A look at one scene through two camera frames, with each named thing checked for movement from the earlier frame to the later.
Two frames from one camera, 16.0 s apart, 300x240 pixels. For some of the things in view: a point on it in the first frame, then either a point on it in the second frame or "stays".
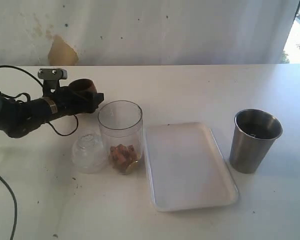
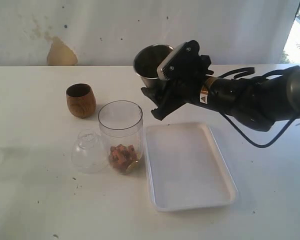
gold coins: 132,167 stays
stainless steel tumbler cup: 254,132 → 146,61
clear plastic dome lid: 89,153 stays
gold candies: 121,156 stays
